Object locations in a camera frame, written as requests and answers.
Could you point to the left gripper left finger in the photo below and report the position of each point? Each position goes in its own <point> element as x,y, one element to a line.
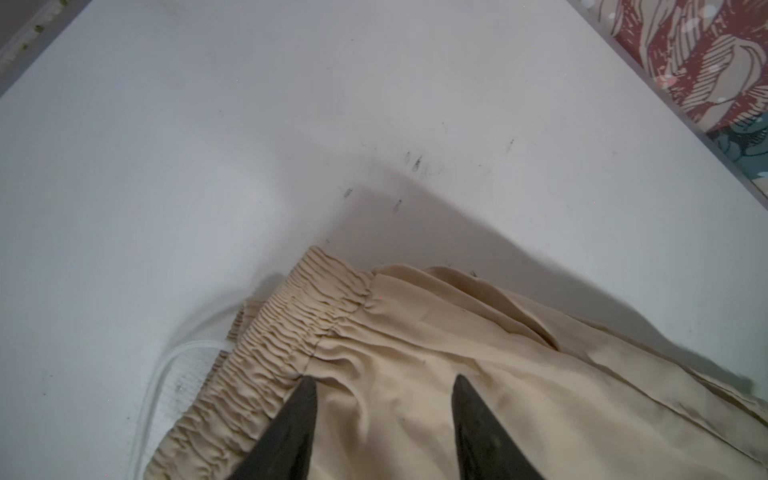
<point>284,450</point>

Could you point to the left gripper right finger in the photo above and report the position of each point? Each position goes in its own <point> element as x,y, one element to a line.
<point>484,448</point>

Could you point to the beige shorts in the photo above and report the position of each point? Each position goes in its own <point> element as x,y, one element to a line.
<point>385,347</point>

